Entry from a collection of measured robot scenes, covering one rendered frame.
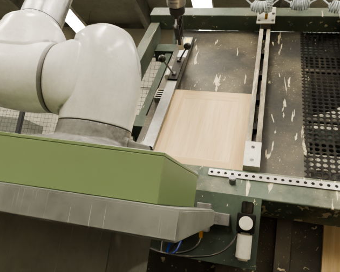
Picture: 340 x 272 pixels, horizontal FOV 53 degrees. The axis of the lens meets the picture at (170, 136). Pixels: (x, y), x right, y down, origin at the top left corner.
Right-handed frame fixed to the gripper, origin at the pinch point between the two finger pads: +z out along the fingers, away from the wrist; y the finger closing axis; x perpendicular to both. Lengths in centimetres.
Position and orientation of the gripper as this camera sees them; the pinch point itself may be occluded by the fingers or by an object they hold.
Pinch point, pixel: (180, 43)
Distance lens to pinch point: 182.2
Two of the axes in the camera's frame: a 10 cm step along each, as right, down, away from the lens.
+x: 9.7, 0.9, -2.4
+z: 1.1, 7.0, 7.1
